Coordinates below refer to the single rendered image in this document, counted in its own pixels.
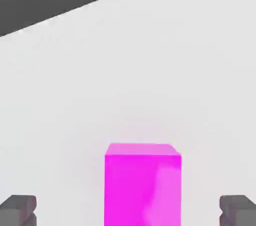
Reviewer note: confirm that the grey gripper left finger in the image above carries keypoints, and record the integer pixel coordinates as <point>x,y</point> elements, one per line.
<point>17,210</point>

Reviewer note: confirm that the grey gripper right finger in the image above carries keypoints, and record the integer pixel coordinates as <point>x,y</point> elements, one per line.
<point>239,211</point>

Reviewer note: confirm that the small magenta cube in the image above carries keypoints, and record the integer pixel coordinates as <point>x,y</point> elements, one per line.
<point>143,188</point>

